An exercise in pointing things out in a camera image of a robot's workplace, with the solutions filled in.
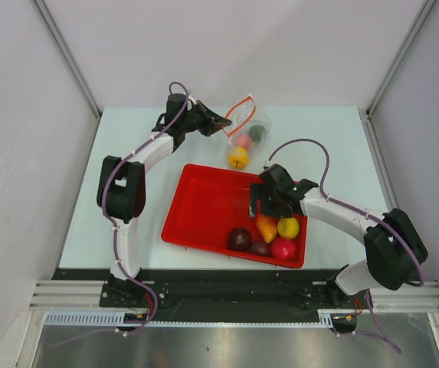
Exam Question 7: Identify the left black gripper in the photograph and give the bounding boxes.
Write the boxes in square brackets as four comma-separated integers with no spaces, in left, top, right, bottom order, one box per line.
[181,100,231,138]

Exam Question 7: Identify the clear zip top bag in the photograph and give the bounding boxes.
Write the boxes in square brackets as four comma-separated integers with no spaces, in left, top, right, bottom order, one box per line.
[222,94,271,170]

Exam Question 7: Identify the yellow fake lemon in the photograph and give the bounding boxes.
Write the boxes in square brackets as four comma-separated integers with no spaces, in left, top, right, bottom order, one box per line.
[277,218,300,239]

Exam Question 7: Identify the yellow fake apple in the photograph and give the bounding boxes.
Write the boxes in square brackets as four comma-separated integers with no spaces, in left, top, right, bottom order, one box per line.
[228,147,249,169]

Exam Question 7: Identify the dark purple fake fruit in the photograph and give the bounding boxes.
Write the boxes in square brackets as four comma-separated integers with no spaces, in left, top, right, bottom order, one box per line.
[227,227,252,252]

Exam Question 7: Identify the dark maroon fake fig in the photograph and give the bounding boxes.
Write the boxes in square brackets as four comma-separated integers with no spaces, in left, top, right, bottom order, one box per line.
[249,241,271,257]

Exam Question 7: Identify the red fake apple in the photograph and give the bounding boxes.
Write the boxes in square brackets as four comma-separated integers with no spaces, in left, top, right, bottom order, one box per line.
[270,238,296,261]

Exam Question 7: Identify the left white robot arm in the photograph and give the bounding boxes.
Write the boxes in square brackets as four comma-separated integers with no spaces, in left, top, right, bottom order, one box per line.
[97,93,232,307]

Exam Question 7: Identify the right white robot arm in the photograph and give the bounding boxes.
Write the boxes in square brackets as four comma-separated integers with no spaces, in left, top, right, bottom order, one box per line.
[249,164,428,307]

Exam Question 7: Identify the pink fake peach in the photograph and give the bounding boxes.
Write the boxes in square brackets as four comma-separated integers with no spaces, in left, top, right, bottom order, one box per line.
[236,133,254,152]

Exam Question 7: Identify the dark green fake avocado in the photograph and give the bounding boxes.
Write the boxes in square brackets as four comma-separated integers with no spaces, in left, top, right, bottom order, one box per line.
[247,124,268,143]

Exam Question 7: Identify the red plastic tray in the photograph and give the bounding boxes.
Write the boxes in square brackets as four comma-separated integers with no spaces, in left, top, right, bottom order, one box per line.
[161,164,307,269]

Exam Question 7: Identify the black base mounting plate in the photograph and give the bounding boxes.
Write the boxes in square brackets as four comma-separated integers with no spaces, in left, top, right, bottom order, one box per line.
[52,268,372,317]

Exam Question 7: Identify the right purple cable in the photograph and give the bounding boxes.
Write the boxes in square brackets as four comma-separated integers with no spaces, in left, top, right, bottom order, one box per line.
[267,138,427,354]

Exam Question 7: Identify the purple cable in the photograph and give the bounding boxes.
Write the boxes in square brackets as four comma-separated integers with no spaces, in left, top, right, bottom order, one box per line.
[50,80,189,348]
[267,138,427,354]

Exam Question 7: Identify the right aluminium frame post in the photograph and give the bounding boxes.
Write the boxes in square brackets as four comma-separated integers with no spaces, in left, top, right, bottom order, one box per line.
[365,0,437,116]

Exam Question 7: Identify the aluminium frame post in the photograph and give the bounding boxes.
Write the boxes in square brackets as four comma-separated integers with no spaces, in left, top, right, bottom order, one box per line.
[30,0,103,118]
[365,0,437,116]

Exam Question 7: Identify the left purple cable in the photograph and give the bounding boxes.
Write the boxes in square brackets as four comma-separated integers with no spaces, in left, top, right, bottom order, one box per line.
[50,80,189,348]

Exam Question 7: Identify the aluminium front rail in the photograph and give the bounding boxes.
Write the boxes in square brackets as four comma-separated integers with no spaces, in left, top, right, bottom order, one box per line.
[30,281,439,313]

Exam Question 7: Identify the white slotted cable duct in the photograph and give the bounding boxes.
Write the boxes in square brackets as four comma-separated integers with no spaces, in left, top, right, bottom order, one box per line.
[44,308,362,334]

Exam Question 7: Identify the left aluminium frame post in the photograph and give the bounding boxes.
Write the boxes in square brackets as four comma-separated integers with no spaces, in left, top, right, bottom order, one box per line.
[30,0,103,118]

